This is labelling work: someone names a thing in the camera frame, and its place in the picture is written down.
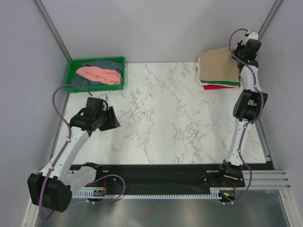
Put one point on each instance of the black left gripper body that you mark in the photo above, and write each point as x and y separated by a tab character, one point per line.
100	116

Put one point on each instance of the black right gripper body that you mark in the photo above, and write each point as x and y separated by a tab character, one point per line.
238	52

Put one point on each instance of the beige t shirt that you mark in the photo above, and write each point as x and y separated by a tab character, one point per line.
218	55

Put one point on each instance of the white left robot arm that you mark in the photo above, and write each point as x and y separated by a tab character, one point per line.
53	186

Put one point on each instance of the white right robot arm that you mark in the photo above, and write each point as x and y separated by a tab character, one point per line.
246	112

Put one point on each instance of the folded green t shirt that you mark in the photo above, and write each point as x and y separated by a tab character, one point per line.
223	83

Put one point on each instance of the green plastic bin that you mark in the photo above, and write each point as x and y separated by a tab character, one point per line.
76	64

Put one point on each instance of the salmon pink t shirt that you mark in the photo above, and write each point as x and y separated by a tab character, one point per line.
96	74

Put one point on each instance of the folded cream t shirt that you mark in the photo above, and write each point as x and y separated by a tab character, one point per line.
228	67

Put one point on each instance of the folded red t shirt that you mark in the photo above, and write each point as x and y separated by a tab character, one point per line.
220	87

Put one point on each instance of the blue grey t shirt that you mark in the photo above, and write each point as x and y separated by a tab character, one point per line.
105	64

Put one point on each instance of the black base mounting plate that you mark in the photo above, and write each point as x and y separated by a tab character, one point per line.
119	185

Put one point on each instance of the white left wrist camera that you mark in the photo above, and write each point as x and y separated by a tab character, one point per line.
105	97

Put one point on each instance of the right aluminium frame post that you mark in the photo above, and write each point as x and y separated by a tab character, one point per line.
274	9

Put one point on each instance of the aluminium frame post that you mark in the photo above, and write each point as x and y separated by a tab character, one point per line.
274	9
51	26

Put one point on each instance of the left aluminium frame post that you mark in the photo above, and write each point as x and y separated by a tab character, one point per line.
51	26

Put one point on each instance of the white slotted cable duct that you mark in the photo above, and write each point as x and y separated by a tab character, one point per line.
96	193

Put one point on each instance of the aluminium front frame rail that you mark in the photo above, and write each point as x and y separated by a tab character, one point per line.
267	176

